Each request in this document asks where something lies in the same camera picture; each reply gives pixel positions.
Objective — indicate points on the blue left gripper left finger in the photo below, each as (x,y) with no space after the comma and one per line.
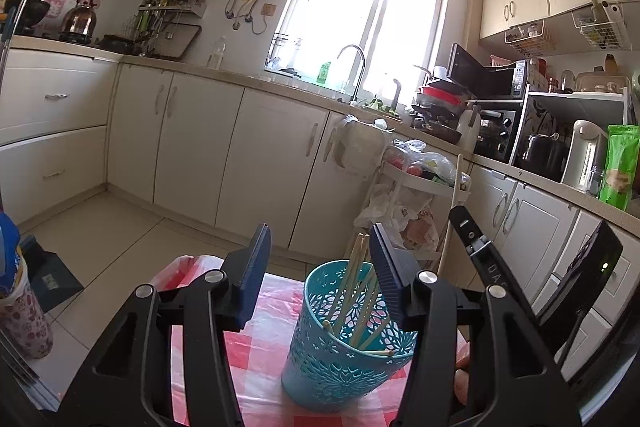
(245,269)

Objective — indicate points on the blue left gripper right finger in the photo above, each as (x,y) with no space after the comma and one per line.
(396,270)

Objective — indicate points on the chrome kitchen faucet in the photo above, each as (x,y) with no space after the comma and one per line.
(351,77)

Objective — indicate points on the person's right hand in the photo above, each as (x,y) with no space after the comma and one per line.
(462,377)

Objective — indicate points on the teal perforated plastic bin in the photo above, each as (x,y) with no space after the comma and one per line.
(323,373)

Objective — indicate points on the white rolling cart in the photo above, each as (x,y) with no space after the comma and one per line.
(411,193)

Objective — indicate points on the white hanging trash bin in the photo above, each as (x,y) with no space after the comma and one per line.
(359,146)

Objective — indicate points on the stack of pans and pots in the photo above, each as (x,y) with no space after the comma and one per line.
(437,106)

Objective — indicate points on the white thermos pot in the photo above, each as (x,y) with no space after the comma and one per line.
(586,157)

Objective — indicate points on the green snack bag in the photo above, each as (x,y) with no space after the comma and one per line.
(621,163)

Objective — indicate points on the green dish soap bottle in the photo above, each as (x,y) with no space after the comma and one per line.
(323,73)

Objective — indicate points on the clear plastic bottle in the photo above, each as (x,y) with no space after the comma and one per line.
(216,55)

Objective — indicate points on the black microwave oven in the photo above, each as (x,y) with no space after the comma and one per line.
(486,82)

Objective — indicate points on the floral patterned bag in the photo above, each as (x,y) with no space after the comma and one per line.
(23,320)

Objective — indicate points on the blue white bag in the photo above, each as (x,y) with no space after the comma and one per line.
(9,257)

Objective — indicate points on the steel kettle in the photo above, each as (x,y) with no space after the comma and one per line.
(79,23)

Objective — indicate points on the wall utensil rack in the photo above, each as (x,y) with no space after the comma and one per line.
(167,28)

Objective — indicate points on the mop handle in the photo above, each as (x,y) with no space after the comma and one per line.
(8,32)

